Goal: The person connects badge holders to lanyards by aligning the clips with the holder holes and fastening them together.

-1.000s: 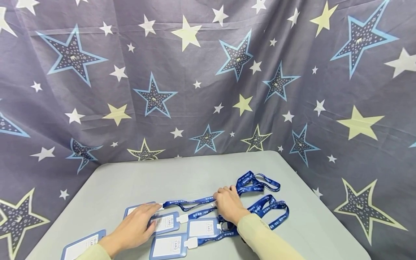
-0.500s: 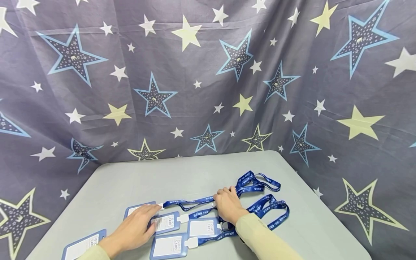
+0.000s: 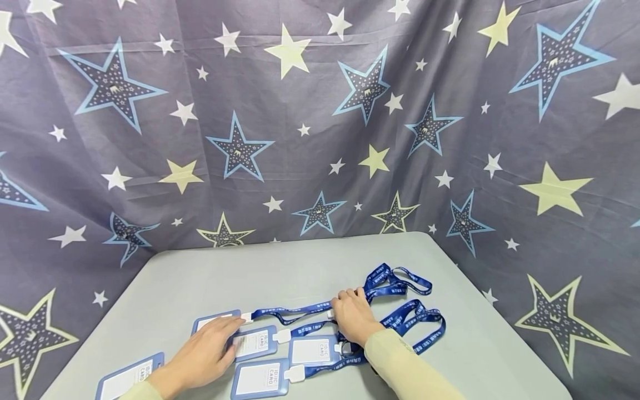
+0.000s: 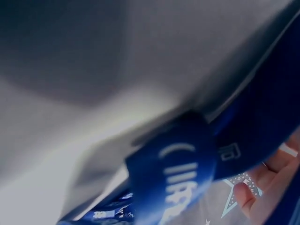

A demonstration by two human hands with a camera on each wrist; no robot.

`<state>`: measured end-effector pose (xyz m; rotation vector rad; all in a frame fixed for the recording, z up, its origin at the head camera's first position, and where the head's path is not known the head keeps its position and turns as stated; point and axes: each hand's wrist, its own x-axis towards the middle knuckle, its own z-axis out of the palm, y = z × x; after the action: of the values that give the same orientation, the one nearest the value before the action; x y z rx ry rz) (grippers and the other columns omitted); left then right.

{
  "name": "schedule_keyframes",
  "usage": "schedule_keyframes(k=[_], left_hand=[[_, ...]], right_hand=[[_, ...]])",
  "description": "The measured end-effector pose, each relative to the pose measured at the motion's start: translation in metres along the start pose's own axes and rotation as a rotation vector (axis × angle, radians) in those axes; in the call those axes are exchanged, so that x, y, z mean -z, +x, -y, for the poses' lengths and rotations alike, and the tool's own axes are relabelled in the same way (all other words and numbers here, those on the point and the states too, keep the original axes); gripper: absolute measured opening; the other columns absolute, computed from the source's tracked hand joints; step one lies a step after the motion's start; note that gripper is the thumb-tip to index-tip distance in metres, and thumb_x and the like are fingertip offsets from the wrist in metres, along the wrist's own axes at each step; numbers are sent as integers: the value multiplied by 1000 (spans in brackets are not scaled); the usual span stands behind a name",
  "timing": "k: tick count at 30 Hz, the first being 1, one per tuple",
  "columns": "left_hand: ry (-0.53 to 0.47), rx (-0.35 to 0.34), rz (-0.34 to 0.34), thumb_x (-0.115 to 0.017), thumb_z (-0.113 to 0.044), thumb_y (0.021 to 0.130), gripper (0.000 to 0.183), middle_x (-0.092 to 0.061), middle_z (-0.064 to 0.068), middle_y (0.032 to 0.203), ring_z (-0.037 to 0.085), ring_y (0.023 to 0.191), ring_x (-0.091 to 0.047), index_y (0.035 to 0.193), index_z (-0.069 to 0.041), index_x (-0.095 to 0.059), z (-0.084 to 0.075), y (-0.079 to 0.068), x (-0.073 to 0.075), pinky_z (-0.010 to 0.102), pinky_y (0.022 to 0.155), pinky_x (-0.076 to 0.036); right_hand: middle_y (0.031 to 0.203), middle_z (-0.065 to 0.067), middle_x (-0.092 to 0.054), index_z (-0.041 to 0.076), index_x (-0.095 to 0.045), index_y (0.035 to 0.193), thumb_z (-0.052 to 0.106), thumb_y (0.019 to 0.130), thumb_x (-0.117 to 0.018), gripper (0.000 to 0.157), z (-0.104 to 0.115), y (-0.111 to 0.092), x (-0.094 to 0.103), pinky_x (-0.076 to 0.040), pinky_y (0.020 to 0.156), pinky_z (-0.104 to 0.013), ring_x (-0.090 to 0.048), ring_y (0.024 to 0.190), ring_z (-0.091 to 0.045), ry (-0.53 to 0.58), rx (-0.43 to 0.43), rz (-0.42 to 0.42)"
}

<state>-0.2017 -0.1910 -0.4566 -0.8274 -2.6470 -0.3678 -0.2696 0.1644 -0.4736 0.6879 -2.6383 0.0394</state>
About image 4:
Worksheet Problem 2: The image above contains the person's right hand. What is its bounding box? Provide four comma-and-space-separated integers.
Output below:
233, 135, 300, 225

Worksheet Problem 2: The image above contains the blue snack packet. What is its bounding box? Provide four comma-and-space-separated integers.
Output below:
125, 111, 288, 225

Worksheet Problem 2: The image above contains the blue white printed packet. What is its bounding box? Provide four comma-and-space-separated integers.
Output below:
57, 192, 135, 225

